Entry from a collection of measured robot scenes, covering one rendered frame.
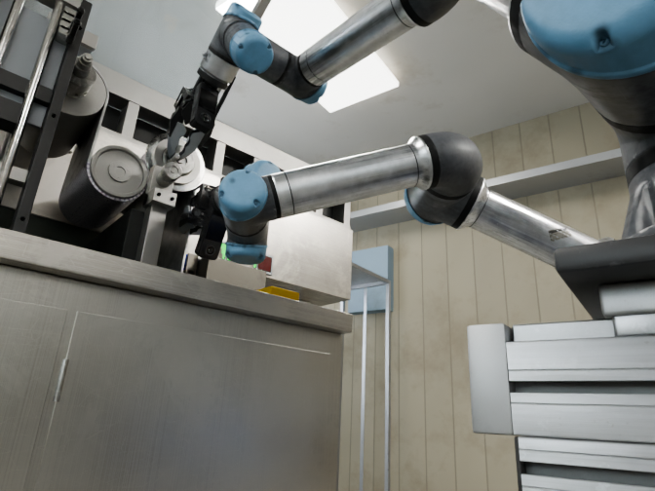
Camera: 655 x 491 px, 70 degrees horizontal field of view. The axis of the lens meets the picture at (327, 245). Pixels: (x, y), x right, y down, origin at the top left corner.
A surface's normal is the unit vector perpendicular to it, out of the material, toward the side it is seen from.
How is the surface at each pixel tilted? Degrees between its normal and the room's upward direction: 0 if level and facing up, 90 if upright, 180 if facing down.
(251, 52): 141
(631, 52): 177
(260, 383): 90
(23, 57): 90
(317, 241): 90
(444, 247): 90
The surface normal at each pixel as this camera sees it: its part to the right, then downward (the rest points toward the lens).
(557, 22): -0.70, -0.18
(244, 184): 0.10, -0.34
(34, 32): 0.66, -0.23
